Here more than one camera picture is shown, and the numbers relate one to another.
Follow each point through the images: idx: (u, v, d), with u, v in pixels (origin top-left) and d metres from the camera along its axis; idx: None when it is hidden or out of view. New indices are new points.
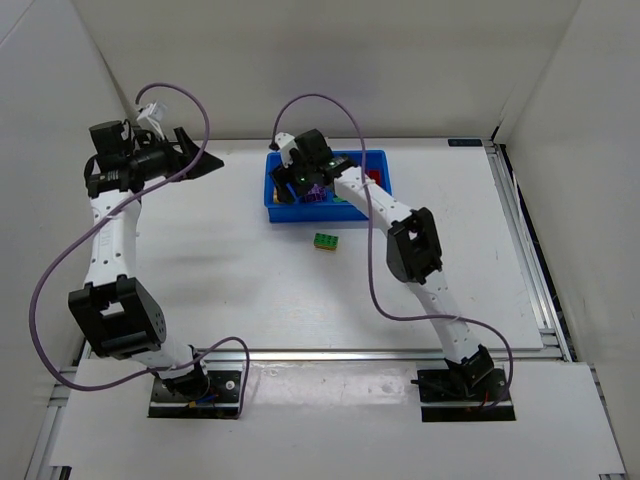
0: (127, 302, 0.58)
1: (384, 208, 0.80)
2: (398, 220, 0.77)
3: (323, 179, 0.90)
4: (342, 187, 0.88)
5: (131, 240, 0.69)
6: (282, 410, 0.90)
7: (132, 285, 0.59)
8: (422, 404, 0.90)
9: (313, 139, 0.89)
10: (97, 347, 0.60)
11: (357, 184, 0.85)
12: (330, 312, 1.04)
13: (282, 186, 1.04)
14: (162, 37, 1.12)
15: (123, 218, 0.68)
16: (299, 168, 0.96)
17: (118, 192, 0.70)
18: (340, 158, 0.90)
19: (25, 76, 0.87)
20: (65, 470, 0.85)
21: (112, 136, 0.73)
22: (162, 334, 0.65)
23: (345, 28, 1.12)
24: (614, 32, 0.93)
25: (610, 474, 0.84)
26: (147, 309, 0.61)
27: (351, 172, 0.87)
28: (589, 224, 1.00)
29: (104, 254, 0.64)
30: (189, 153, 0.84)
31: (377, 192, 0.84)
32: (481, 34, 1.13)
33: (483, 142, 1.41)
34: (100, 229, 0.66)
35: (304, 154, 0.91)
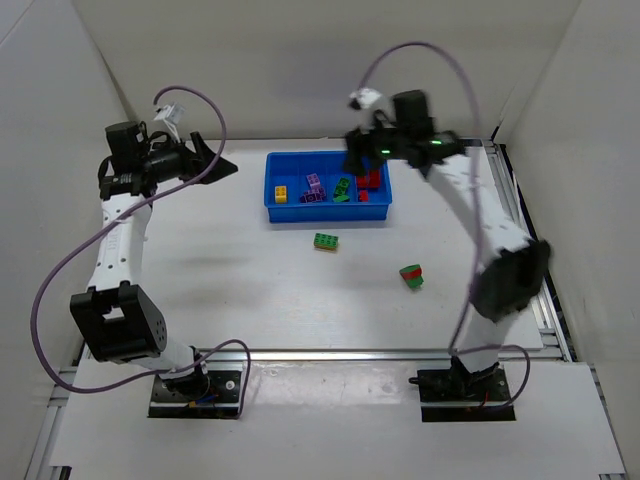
0: (127, 309, 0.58)
1: (491, 226, 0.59)
2: (506, 246, 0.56)
3: (416, 157, 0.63)
4: (441, 179, 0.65)
5: (137, 245, 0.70)
6: (282, 410, 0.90)
7: (133, 292, 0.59)
8: (422, 404, 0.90)
9: (416, 102, 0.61)
10: (97, 351, 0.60)
11: (463, 183, 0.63)
12: (330, 312, 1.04)
13: (354, 156, 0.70)
14: (162, 37, 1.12)
15: (131, 223, 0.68)
16: (384, 135, 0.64)
17: (129, 196, 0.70)
18: (447, 136, 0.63)
19: (25, 77, 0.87)
20: (65, 470, 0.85)
21: (127, 139, 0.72)
22: (162, 342, 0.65)
23: (345, 28, 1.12)
24: (614, 32, 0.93)
25: (610, 474, 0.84)
26: (148, 317, 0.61)
27: (458, 161, 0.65)
28: (589, 224, 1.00)
29: (109, 258, 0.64)
30: (204, 157, 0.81)
31: (487, 202, 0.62)
32: (481, 34, 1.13)
33: (483, 142, 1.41)
34: (108, 233, 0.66)
35: (399, 119, 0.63)
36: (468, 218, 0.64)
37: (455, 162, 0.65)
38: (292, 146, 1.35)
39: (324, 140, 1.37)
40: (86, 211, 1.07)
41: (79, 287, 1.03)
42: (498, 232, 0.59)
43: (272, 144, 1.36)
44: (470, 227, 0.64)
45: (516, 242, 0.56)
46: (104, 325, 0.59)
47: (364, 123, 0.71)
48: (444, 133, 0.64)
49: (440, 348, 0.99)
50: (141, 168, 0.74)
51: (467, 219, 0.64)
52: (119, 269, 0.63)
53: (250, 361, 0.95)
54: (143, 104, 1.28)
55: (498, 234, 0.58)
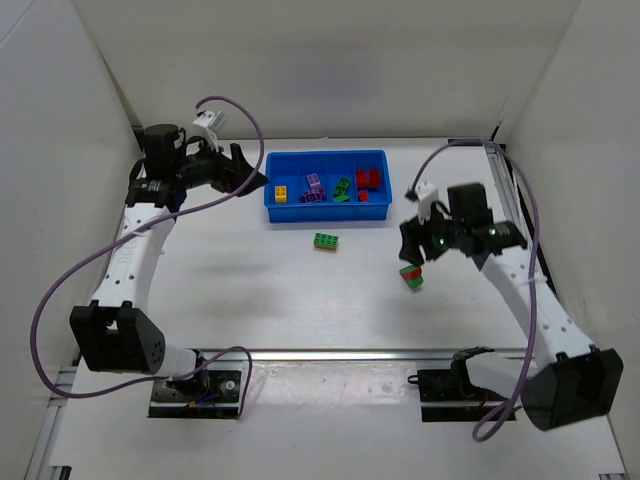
0: (124, 331, 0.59)
1: (549, 326, 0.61)
2: (567, 353, 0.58)
3: (471, 244, 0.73)
4: (495, 269, 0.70)
5: (151, 260, 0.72)
6: (282, 410, 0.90)
7: (133, 315, 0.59)
8: (422, 404, 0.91)
9: (471, 197, 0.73)
10: (93, 364, 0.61)
11: (520, 278, 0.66)
12: (331, 312, 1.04)
13: (413, 243, 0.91)
14: (162, 37, 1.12)
15: (148, 236, 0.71)
16: (439, 226, 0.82)
17: (153, 207, 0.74)
18: (503, 226, 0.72)
19: (25, 77, 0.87)
20: (65, 470, 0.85)
21: (164, 149, 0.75)
22: (157, 364, 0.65)
23: (345, 28, 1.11)
24: (615, 31, 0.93)
25: (610, 474, 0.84)
26: (144, 341, 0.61)
27: (512, 252, 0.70)
28: (589, 225, 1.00)
29: (118, 273, 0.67)
30: (239, 171, 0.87)
31: (546, 299, 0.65)
32: (481, 34, 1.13)
33: (483, 142, 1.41)
34: (123, 245, 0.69)
35: (456, 211, 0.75)
36: (520, 313, 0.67)
37: (508, 253, 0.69)
38: (292, 146, 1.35)
39: (324, 140, 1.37)
40: (86, 211, 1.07)
41: (78, 287, 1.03)
42: (557, 333, 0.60)
43: (273, 144, 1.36)
44: (523, 321, 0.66)
45: (580, 348, 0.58)
46: (102, 340, 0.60)
47: (419, 208, 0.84)
48: (501, 223, 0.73)
49: (440, 347, 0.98)
50: (172, 178, 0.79)
51: (520, 312, 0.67)
52: (126, 285, 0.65)
53: (252, 362, 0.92)
54: (143, 103, 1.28)
55: (557, 336, 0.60)
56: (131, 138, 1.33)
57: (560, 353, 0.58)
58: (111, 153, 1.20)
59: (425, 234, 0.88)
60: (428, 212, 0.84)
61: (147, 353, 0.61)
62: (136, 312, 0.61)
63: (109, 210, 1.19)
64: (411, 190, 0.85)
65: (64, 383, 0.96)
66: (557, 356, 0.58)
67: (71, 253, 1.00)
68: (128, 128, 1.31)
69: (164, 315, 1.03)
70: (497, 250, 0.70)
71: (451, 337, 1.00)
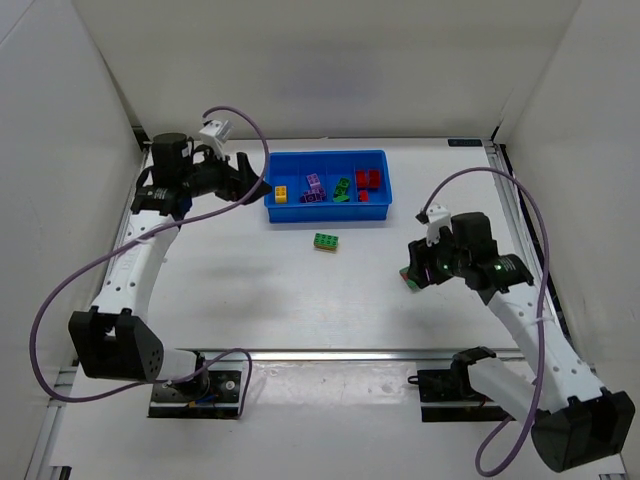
0: (122, 338, 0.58)
1: (559, 367, 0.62)
2: (578, 397, 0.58)
3: (477, 278, 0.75)
4: (502, 308, 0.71)
5: (153, 269, 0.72)
6: (282, 410, 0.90)
7: (131, 322, 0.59)
8: (422, 404, 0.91)
9: (476, 228, 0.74)
10: (91, 370, 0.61)
11: (528, 317, 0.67)
12: (331, 312, 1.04)
13: (418, 264, 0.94)
14: (162, 37, 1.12)
15: (152, 244, 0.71)
16: (444, 250, 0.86)
17: (157, 215, 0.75)
18: (508, 260, 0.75)
19: (25, 76, 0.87)
20: (65, 470, 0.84)
21: (170, 156, 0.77)
22: (155, 371, 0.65)
23: (346, 28, 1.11)
24: (615, 32, 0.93)
25: (610, 475, 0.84)
26: (142, 351, 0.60)
27: (518, 290, 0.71)
28: (589, 225, 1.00)
29: (119, 280, 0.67)
30: (246, 180, 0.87)
31: (555, 337, 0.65)
32: (481, 34, 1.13)
33: (483, 142, 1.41)
34: (126, 251, 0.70)
35: (460, 241, 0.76)
36: (530, 351, 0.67)
37: (515, 291, 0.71)
38: (292, 146, 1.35)
39: (324, 140, 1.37)
40: (86, 211, 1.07)
41: (78, 287, 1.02)
42: (567, 375, 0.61)
43: (272, 144, 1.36)
44: (534, 361, 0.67)
45: (591, 391, 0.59)
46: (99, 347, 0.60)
47: (427, 233, 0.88)
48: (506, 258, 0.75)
49: (440, 348, 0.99)
50: (178, 186, 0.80)
51: (530, 351, 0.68)
52: (125, 292, 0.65)
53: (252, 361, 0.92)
54: (143, 104, 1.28)
55: (567, 378, 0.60)
56: (131, 138, 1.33)
57: (571, 396, 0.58)
58: (111, 153, 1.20)
59: (429, 256, 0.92)
60: (435, 236, 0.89)
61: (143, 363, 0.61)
62: (136, 320, 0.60)
63: (109, 210, 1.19)
64: (422, 213, 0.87)
65: (63, 383, 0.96)
66: (567, 399, 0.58)
67: (70, 253, 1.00)
68: (128, 128, 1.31)
69: (164, 315, 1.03)
70: (503, 286, 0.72)
71: (451, 337, 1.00)
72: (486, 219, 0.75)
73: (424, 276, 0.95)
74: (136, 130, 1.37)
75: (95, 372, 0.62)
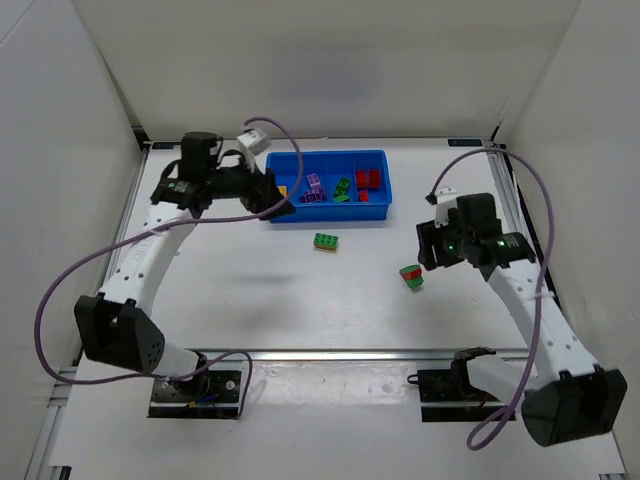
0: (123, 327, 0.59)
1: (553, 342, 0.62)
2: (570, 371, 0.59)
3: (480, 254, 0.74)
4: (502, 283, 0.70)
5: (164, 261, 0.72)
6: (282, 410, 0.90)
7: (134, 313, 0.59)
8: (422, 404, 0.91)
9: (481, 206, 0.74)
10: (91, 353, 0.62)
11: (526, 292, 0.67)
12: (331, 312, 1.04)
13: (426, 244, 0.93)
14: (163, 37, 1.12)
15: (164, 237, 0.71)
16: (451, 232, 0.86)
17: (175, 208, 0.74)
18: (512, 238, 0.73)
19: (25, 76, 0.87)
20: (65, 471, 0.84)
21: (199, 150, 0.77)
22: (153, 364, 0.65)
23: (346, 27, 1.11)
24: (616, 32, 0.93)
25: (610, 474, 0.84)
26: (142, 342, 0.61)
27: (520, 265, 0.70)
28: (590, 225, 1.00)
29: (128, 270, 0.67)
30: (269, 193, 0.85)
31: (552, 313, 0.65)
32: (482, 34, 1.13)
33: (483, 142, 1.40)
34: (140, 241, 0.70)
35: (464, 218, 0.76)
36: (523, 324, 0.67)
37: (516, 267, 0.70)
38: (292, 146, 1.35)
39: (324, 140, 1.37)
40: (86, 211, 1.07)
41: (78, 287, 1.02)
42: (561, 350, 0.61)
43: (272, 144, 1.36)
44: (527, 335, 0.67)
45: (584, 367, 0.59)
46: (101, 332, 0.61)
47: (436, 213, 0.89)
48: (508, 235, 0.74)
49: (440, 347, 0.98)
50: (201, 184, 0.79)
51: (525, 326, 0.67)
52: (132, 282, 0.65)
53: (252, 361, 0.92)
54: (143, 104, 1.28)
55: (561, 353, 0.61)
56: (131, 138, 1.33)
57: (563, 371, 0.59)
58: (111, 153, 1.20)
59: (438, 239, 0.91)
60: (444, 217, 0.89)
61: (142, 354, 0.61)
62: (139, 311, 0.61)
63: (109, 210, 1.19)
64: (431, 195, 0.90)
65: (63, 383, 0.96)
66: (559, 373, 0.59)
67: (70, 253, 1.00)
68: (128, 128, 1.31)
69: (164, 315, 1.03)
70: (505, 264, 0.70)
71: (451, 337, 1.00)
72: (492, 198, 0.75)
73: (431, 257, 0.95)
74: (136, 129, 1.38)
75: (96, 355, 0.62)
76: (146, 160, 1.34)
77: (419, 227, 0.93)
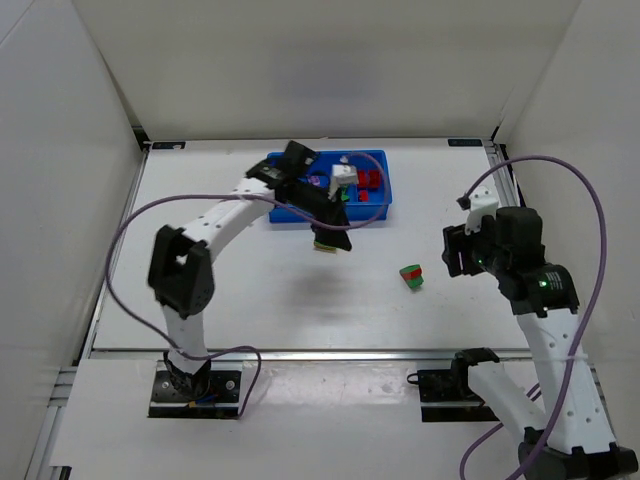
0: (190, 261, 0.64)
1: (574, 413, 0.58)
2: (584, 449, 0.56)
3: (514, 286, 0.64)
4: (533, 330, 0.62)
5: (239, 225, 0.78)
6: (281, 410, 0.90)
7: (202, 253, 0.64)
8: (422, 404, 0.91)
9: (524, 229, 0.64)
10: (151, 276, 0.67)
11: (558, 352, 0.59)
12: (331, 312, 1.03)
13: (451, 251, 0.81)
14: (163, 37, 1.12)
15: (245, 205, 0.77)
16: (482, 244, 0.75)
17: (262, 186, 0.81)
18: (555, 275, 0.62)
19: (25, 76, 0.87)
20: (65, 471, 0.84)
21: (298, 153, 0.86)
22: (197, 309, 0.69)
23: (346, 27, 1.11)
24: (616, 32, 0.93)
25: None
26: (199, 280, 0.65)
27: (558, 316, 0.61)
28: (590, 225, 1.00)
29: (213, 220, 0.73)
30: (333, 218, 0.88)
31: (581, 377, 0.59)
32: (482, 34, 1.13)
33: (483, 142, 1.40)
34: (227, 200, 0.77)
35: (503, 237, 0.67)
36: (544, 378, 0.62)
37: (553, 318, 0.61)
38: None
39: (324, 139, 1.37)
40: (86, 212, 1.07)
41: (78, 287, 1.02)
42: (580, 424, 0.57)
43: (272, 144, 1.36)
44: (545, 389, 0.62)
45: (600, 444, 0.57)
46: (167, 260, 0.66)
47: (467, 218, 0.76)
48: (553, 270, 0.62)
49: (439, 347, 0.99)
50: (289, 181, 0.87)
51: (545, 380, 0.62)
52: (206, 228, 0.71)
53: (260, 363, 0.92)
54: (143, 104, 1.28)
55: (579, 428, 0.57)
56: (131, 138, 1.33)
57: (576, 447, 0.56)
58: (111, 154, 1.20)
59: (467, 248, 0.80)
60: (477, 224, 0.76)
61: (195, 291, 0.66)
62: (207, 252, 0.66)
63: (109, 210, 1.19)
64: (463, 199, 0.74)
65: (63, 383, 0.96)
66: (572, 449, 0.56)
67: (70, 253, 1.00)
68: (128, 128, 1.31)
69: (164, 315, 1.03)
70: (541, 308, 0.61)
71: (451, 337, 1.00)
72: (542, 222, 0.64)
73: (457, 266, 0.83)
74: (136, 130, 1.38)
75: (154, 278, 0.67)
76: (145, 160, 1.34)
77: (445, 232, 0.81)
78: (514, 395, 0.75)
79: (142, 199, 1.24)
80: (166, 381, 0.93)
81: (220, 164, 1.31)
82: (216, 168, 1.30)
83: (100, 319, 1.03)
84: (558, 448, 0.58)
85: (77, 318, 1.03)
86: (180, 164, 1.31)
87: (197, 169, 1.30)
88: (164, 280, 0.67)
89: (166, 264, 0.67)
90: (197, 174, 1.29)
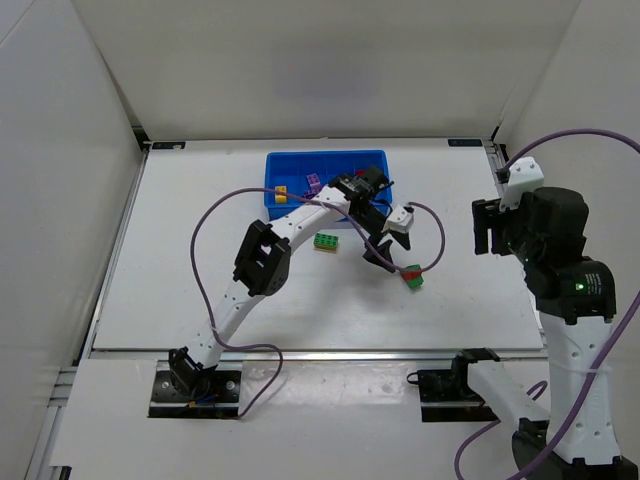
0: (274, 253, 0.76)
1: (583, 425, 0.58)
2: (586, 460, 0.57)
3: (543, 285, 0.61)
4: (556, 333, 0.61)
5: (313, 228, 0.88)
6: (282, 410, 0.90)
7: (285, 250, 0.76)
8: (422, 404, 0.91)
9: (565, 220, 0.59)
10: (239, 258, 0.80)
11: (579, 363, 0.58)
12: (331, 312, 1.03)
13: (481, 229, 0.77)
14: (164, 36, 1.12)
15: (323, 212, 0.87)
16: (516, 226, 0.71)
17: (342, 197, 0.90)
18: (594, 277, 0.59)
19: (25, 76, 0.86)
20: (65, 471, 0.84)
21: (377, 177, 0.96)
22: (271, 290, 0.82)
23: (346, 27, 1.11)
24: (617, 33, 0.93)
25: None
26: (279, 269, 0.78)
27: (587, 324, 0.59)
28: (591, 225, 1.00)
29: (296, 221, 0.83)
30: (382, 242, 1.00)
31: (599, 390, 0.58)
32: (482, 34, 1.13)
33: (483, 142, 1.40)
34: (309, 204, 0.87)
35: (541, 225, 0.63)
36: (556, 383, 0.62)
37: (581, 327, 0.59)
38: (292, 146, 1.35)
39: (324, 139, 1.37)
40: (87, 212, 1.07)
41: (77, 287, 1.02)
42: (587, 436, 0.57)
43: (272, 144, 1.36)
44: (556, 393, 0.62)
45: (602, 458, 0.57)
46: (254, 249, 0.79)
47: (504, 195, 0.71)
48: (595, 272, 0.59)
49: (439, 348, 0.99)
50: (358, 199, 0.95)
51: (558, 386, 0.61)
52: (289, 228, 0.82)
53: (282, 360, 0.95)
54: (143, 103, 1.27)
55: (585, 439, 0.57)
56: (130, 138, 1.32)
57: (578, 458, 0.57)
58: (111, 154, 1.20)
59: (500, 227, 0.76)
60: (515, 201, 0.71)
61: (273, 277, 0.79)
62: (288, 249, 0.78)
63: (109, 210, 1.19)
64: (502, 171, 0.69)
65: (63, 383, 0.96)
66: (573, 459, 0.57)
67: (71, 253, 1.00)
68: (128, 128, 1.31)
69: (164, 315, 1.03)
70: (572, 315, 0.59)
71: (451, 337, 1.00)
72: (586, 211, 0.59)
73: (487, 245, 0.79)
74: (136, 129, 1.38)
75: (241, 260, 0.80)
76: (145, 160, 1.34)
77: (473, 204, 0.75)
78: (516, 396, 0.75)
79: (142, 199, 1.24)
80: (166, 381, 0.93)
81: (220, 164, 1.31)
82: (216, 168, 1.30)
83: (100, 319, 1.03)
84: (558, 454, 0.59)
85: (77, 319, 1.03)
86: (180, 164, 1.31)
87: (197, 169, 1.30)
88: (249, 263, 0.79)
89: (253, 250, 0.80)
90: (197, 173, 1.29)
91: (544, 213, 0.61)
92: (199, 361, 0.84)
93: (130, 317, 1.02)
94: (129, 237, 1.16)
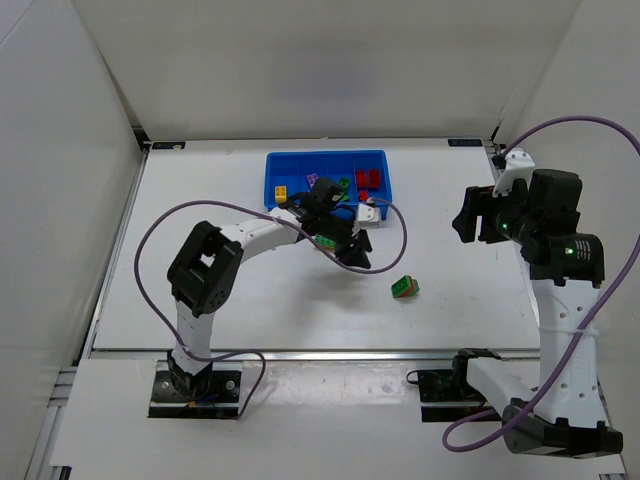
0: (220, 256, 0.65)
1: (568, 385, 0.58)
2: (569, 422, 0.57)
3: (534, 254, 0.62)
4: (545, 295, 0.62)
5: (269, 242, 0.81)
6: (282, 411, 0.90)
7: (233, 253, 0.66)
8: (422, 404, 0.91)
9: (559, 192, 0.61)
10: (174, 266, 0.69)
11: (567, 323, 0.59)
12: (331, 311, 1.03)
13: (471, 213, 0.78)
14: (165, 36, 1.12)
15: (277, 224, 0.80)
16: (509, 210, 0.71)
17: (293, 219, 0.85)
18: (584, 244, 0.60)
19: (24, 76, 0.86)
20: (65, 470, 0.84)
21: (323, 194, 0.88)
22: (213, 307, 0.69)
23: (347, 26, 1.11)
24: (619, 34, 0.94)
25: (610, 474, 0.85)
26: (221, 282, 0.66)
27: (578, 288, 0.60)
28: (592, 226, 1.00)
29: (247, 228, 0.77)
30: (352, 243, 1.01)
31: (585, 352, 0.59)
32: (483, 34, 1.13)
33: (484, 142, 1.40)
34: (261, 217, 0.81)
35: (536, 200, 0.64)
36: (546, 348, 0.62)
37: (570, 287, 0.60)
38: (291, 146, 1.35)
39: (324, 139, 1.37)
40: (86, 212, 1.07)
41: (76, 288, 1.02)
42: (572, 397, 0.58)
43: (272, 143, 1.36)
44: (545, 359, 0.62)
45: (586, 421, 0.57)
46: (195, 254, 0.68)
47: (499, 180, 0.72)
48: (586, 244, 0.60)
49: (439, 348, 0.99)
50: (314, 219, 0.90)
51: (547, 350, 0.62)
52: (240, 234, 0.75)
53: (264, 368, 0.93)
54: (142, 103, 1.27)
55: (570, 401, 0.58)
56: (130, 138, 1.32)
57: (561, 418, 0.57)
58: (111, 154, 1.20)
59: (490, 214, 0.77)
60: (507, 188, 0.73)
61: (214, 289, 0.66)
62: (239, 254, 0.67)
63: (109, 210, 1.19)
64: (497, 155, 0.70)
65: (63, 383, 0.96)
66: (556, 419, 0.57)
67: (69, 253, 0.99)
68: (128, 127, 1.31)
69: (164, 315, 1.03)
70: (560, 277, 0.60)
71: (450, 337, 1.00)
72: (581, 186, 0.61)
73: (473, 230, 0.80)
74: (136, 129, 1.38)
75: (176, 269, 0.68)
76: (146, 160, 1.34)
77: (467, 190, 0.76)
78: (511, 383, 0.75)
79: (142, 199, 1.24)
80: (166, 381, 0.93)
81: (220, 164, 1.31)
82: (215, 168, 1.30)
83: (100, 319, 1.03)
84: (542, 416, 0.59)
85: (77, 318, 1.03)
86: (179, 164, 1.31)
87: (196, 169, 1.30)
88: (185, 271, 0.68)
89: (194, 258, 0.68)
90: (197, 173, 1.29)
91: (538, 188, 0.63)
92: (189, 375, 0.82)
93: (130, 318, 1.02)
94: (128, 237, 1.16)
